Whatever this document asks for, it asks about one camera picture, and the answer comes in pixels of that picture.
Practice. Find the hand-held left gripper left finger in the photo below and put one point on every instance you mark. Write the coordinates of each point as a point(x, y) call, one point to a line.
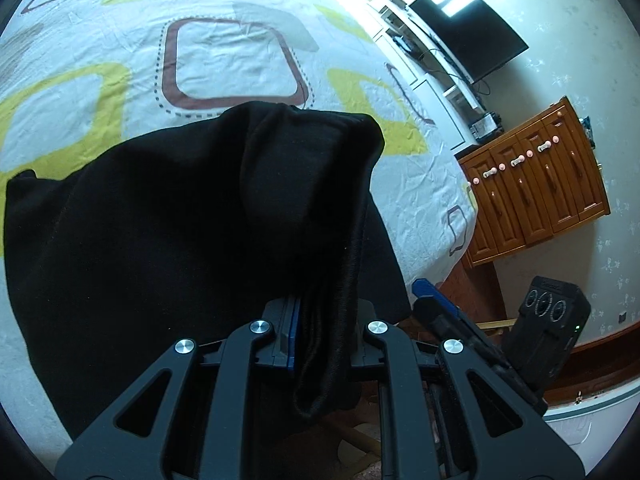
point(291, 335)

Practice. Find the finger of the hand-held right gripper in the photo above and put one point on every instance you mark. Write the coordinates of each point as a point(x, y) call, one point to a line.
point(431, 296)

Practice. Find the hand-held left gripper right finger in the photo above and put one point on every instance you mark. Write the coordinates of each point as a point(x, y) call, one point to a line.
point(395, 360)

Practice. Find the black studded pants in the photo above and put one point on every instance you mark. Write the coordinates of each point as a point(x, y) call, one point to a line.
point(150, 235)

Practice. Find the brown wooden cabinet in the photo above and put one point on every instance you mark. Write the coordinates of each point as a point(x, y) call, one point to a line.
point(540, 195)

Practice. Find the white television stand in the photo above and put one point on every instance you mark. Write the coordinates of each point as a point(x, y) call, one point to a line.
point(425, 80)

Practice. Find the black flat television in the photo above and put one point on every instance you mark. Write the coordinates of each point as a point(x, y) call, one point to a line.
point(470, 30)

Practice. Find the bed with patterned sheet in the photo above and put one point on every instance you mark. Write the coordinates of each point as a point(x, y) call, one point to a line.
point(225, 60)

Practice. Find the wall socket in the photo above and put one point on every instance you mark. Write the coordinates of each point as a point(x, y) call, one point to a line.
point(622, 316)

